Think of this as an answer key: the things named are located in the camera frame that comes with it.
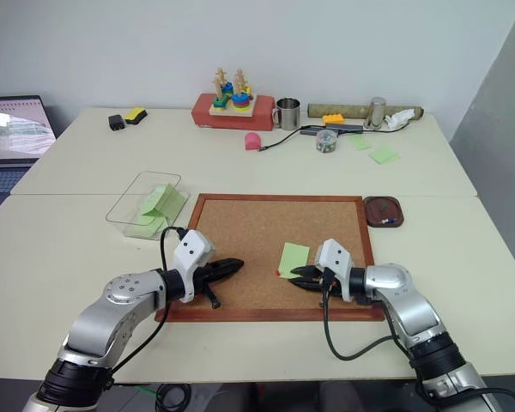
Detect crumpled white paper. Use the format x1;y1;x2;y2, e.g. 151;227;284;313
383;108;415;133

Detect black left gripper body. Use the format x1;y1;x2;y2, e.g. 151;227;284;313
191;261;222;311

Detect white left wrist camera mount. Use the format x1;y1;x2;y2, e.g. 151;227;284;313
171;229;216;302

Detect large green sticky note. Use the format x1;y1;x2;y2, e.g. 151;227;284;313
153;185;191;221

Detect light green sticky note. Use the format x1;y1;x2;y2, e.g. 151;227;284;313
278;242;312;278

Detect small green sticky note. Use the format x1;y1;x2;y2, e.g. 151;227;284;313
347;134;373;152

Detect clear plastic box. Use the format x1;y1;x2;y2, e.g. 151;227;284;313
106;170;191;239

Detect stainless steel mug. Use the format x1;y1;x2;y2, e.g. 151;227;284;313
270;97;303;131

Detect black usb cable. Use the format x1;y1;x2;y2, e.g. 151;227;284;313
258;124;327;153

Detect folded green sticky note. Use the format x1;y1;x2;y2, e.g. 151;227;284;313
137;184;168;216

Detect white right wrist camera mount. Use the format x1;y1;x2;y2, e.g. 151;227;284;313
314;239;354;302

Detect red rectangular box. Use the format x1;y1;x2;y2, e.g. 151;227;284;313
191;93;277;131

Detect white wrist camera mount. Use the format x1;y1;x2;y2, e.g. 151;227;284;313
171;229;216;302
314;239;354;302

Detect grey usb hub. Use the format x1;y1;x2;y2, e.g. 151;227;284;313
300;124;364;136

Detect brown wooden tray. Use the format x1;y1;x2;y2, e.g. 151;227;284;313
363;196;406;229

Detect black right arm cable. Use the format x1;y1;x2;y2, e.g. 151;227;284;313
318;269;397;361

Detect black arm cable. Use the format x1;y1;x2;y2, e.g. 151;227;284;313
318;269;397;361
110;226;191;373

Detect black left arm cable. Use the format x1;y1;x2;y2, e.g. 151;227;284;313
110;226;191;373

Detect flat green sticky notes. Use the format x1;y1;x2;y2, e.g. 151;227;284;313
126;213;169;237

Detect wooden stacking ring toy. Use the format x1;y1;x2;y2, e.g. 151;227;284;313
208;67;257;118

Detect rolled brown mat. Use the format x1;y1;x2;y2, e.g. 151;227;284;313
306;102;425;122

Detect clear jar of pushpins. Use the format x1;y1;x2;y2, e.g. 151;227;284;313
313;128;340;155

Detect steel cylinder tumbler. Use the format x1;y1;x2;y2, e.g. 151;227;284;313
363;96;389;131

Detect black coiled floor cable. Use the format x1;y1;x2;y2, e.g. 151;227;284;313
154;381;193;412

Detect green sticky note pad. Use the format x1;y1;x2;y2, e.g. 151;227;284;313
367;144;401;166

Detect wood framed cork board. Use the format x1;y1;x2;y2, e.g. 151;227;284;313
154;193;387;324

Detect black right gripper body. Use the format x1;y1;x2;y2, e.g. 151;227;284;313
311;265;342;300

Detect open laptop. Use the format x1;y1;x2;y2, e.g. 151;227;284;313
0;94;59;223

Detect yellow black eraser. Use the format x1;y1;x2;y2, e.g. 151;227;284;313
123;106;149;127

